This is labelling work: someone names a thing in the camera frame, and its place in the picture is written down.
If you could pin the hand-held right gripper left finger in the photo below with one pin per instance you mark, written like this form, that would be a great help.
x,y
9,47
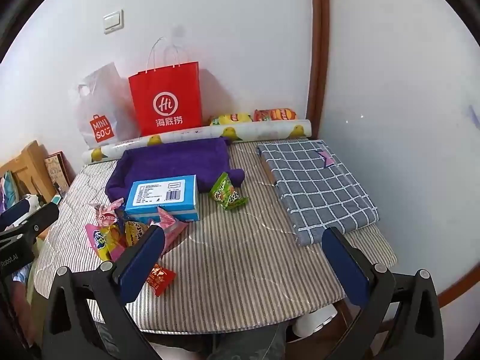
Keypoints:
x,y
140,266

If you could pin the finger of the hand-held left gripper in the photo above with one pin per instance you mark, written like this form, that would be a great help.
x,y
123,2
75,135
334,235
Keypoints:
x,y
15,213
37,223

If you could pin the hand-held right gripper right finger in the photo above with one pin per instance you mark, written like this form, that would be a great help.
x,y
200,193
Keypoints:
x,y
343,266

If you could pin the red snack packet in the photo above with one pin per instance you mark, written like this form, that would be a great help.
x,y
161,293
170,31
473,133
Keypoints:
x,y
162,278

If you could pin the pink and yellow snack packet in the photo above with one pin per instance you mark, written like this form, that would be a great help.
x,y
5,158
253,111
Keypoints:
x,y
99,238

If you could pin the large pink snack packet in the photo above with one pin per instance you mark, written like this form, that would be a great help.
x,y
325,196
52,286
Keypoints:
x,y
174,227

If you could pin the pink and white candy packet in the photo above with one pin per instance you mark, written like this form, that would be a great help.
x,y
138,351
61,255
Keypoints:
x,y
107,215

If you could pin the green snack packet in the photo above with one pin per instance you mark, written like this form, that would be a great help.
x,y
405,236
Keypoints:
x,y
225,193

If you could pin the purple cloth basket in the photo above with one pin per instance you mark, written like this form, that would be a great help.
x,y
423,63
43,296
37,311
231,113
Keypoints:
x,y
168,157

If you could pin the white spotted plush toy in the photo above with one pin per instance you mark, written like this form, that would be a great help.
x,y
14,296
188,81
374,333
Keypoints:
x,y
33,201

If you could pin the colourful printed pillow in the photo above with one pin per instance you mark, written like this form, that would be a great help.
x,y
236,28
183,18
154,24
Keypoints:
x,y
7,191

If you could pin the small teal box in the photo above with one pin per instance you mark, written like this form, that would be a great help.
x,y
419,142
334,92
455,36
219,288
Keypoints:
x,y
57,198

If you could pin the patterned brown box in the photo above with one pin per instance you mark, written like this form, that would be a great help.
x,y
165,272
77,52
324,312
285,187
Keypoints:
x,y
56,168

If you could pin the white plastic stool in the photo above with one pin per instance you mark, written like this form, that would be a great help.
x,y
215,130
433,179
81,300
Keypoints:
x,y
313,320

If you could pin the blue tissue pack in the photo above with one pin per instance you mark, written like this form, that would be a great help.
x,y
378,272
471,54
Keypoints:
x,y
157,195

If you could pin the grey checked cloth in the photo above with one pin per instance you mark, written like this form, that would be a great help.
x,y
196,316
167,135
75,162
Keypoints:
x,y
318,187

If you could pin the striped mattress pad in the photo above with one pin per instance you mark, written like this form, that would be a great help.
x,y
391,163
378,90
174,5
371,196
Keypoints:
x,y
243,262

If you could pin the brown wooden board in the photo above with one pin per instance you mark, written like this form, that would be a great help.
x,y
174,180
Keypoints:
x,y
268,170

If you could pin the white plastic bag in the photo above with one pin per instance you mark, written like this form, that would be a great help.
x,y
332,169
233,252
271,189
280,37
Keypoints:
x,y
101,97

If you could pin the rolled lemon print mat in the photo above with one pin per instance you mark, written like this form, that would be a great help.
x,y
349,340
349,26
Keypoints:
x,y
195,133

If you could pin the orange chip bag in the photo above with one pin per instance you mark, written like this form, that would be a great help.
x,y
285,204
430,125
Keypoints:
x,y
275,115

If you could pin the yellow chip bag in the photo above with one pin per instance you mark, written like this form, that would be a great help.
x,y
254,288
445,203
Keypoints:
x,y
230,119

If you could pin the red paper bag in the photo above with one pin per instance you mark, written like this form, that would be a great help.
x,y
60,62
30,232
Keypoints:
x,y
165,82

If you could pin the white light switch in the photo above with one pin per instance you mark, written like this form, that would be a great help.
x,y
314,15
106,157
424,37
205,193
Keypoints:
x,y
113,21

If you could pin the brown wooden door frame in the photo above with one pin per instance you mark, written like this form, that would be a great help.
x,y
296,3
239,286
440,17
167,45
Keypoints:
x,y
318,45

